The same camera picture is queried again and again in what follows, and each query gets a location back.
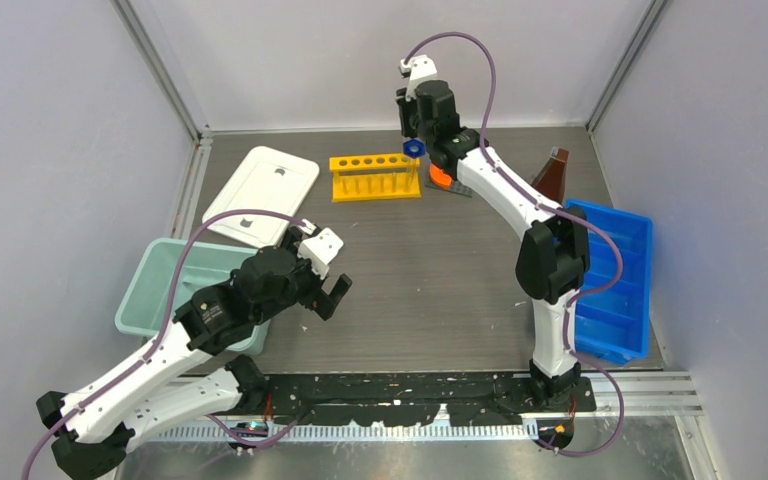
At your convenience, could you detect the white plastic lid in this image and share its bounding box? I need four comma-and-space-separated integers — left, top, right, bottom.
202, 146, 320, 248

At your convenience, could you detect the brown wedge stand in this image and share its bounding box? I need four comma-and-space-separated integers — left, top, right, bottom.
530, 147, 569, 204

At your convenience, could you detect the purple cable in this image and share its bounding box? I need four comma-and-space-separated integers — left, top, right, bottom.
402, 31, 626, 460
21, 209, 312, 480

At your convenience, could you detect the teal plastic bin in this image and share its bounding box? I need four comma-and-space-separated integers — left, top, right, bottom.
114, 238, 256, 338

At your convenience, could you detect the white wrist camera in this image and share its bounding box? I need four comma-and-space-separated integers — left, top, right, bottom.
297, 228, 344, 280
399, 54, 438, 101

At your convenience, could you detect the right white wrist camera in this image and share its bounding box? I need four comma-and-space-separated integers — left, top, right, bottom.
399, 54, 438, 101

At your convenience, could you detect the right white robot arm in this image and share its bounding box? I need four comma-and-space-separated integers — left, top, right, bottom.
395, 80, 590, 411

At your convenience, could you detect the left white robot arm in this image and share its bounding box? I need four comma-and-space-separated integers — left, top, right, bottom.
37, 233, 352, 479

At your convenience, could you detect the blue plastic bin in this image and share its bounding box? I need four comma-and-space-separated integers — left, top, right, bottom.
566, 199, 654, 365

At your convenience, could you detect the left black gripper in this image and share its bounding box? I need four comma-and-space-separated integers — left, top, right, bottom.
254, 228, 350, 325

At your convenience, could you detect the blue hexagonal nut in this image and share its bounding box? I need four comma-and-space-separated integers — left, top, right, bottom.
402, 138, 426, 158

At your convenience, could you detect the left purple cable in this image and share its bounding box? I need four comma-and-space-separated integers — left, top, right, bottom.
21, 209, 312, 480

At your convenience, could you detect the orange curved block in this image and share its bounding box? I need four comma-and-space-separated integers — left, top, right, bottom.
429, 164, 453, 190

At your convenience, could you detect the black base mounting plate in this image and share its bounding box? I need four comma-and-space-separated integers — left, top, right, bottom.
233, 372, 596, 427

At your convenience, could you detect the grey studded base plate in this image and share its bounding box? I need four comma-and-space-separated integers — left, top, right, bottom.
425, 182, 473, 198

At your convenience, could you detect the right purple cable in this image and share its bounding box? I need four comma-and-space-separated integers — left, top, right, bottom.
402, 31, 626, 460

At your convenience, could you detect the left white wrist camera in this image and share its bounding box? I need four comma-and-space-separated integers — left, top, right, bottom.
297, 228, 344, 280

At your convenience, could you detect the yellow test tube rack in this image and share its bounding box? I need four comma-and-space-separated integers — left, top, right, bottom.
328, 153, 422, 203

